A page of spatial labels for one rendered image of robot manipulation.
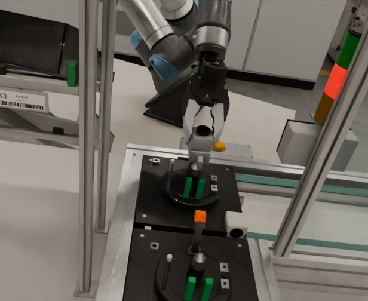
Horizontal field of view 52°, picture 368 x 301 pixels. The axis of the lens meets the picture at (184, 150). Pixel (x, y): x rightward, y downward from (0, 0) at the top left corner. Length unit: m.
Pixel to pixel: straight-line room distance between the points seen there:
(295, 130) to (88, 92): 0.35
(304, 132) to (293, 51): 3.39
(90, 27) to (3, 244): 0.58
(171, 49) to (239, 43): 2.97
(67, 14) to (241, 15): 1.63
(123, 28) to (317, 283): 3.26
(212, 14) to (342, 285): 0.66
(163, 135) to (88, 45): 0.81
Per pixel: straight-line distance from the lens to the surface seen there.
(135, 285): 0.71
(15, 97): 0.56
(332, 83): 0.65
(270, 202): 1.02
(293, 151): 0.69
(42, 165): 1.12
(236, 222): 0.82
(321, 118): 0.67
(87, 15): 0.49
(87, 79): 0.52
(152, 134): 1.28
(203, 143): 0.79
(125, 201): 0.87
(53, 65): 0.57
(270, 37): 3.94
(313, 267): 0.89
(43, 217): 0.97
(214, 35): 0.85
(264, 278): 0.80
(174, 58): 0.95
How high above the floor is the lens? 1.55
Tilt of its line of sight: 34 degrees down
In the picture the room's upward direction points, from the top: 11 degrees clockwise
